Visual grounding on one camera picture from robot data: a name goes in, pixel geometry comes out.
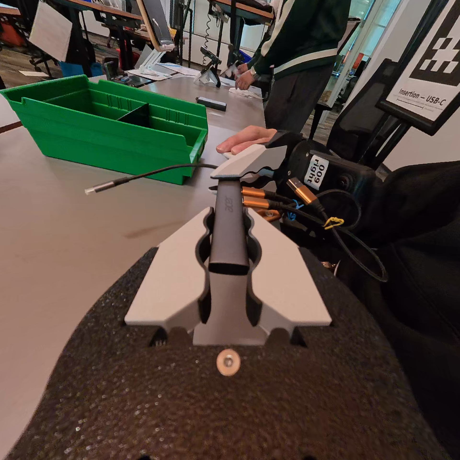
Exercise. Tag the grey panel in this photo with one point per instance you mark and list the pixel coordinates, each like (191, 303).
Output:
(50, 32)

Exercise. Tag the green plastic bin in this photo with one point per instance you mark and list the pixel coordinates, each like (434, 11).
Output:
(107, 143)

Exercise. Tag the dark grey usb hub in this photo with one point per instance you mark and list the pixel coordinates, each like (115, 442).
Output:
(230, 233)

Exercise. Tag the sign on black easel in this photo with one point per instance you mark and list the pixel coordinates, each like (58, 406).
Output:
(424, 93)

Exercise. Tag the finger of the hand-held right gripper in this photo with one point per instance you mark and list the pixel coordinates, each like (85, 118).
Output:
(251, 160)
(261, 178)

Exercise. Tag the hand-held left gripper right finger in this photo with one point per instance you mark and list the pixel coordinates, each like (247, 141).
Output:
(291, 287)

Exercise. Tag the curved black sheet document stand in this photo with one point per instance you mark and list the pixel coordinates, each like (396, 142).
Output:
(158, 25)

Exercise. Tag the black office chair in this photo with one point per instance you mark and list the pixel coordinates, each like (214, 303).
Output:
(359, 118)

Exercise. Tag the black rectangular device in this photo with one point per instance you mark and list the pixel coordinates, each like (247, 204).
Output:
(212, 104)

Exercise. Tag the black device white stand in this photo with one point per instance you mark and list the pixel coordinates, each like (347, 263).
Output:
(208, 68)

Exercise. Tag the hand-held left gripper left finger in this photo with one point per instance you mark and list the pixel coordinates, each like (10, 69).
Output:
(169, 287)

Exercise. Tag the person's right hand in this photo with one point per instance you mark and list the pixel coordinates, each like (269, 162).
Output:
(248, 138)

